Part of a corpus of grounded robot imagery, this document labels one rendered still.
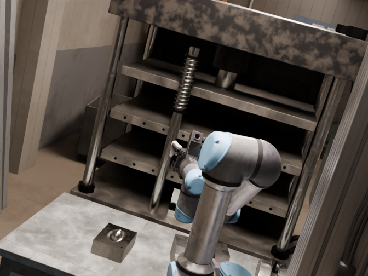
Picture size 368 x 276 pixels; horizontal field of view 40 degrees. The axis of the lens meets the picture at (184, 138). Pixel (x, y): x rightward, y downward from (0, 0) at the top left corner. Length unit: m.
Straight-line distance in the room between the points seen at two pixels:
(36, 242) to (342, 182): 1.63
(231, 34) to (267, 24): 0.18
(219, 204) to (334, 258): 0.41
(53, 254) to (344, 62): 1.61
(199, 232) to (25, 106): 3.54
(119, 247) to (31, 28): 2.79
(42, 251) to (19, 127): 2.68
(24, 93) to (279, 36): 2.84
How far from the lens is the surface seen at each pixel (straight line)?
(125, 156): 2.94
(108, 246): 2.36
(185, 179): 1.68
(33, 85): 4.76
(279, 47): 2.57
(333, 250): 1.13
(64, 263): 2.30
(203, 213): 1.44
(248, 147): 1.38
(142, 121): 2.85
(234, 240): 2.91
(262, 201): 2.85
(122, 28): 2.75
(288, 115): 2.75
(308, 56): 2.58
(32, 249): 2.36
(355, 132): 1.06
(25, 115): 4.85
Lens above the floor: 2.02
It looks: 16 degrees down
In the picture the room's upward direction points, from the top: 15 degrees clockwise
